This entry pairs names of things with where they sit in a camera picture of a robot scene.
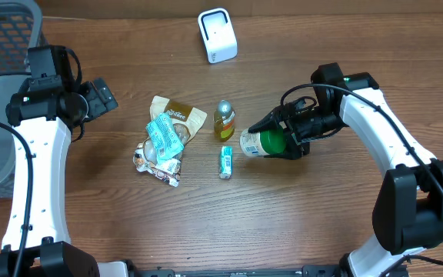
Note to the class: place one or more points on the white barcode scanner stand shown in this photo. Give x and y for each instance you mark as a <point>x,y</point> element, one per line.
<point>218,35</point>

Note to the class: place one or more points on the green lid white jar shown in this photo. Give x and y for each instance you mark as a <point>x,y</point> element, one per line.
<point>264,143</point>

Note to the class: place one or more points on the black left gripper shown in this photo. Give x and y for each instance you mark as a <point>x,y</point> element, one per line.
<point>96,105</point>

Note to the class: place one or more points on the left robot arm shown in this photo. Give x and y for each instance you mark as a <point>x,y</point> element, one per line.
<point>41,117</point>

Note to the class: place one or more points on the small teal tissue pack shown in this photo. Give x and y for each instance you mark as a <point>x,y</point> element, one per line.
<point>225,162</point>

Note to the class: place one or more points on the yellow oil bottle silver cap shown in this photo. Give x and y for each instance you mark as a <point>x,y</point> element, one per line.
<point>224,121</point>

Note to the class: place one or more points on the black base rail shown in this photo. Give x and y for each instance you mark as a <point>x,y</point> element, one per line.
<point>237,273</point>

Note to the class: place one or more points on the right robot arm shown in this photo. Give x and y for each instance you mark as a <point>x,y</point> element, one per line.
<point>408,215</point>

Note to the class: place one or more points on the brown snack packet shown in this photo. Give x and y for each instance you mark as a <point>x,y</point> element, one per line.
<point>186,119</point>

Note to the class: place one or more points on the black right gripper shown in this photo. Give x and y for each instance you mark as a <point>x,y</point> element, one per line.
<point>278,118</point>

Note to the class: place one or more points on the white red snack wrapper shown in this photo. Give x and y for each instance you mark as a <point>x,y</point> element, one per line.
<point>145,160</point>

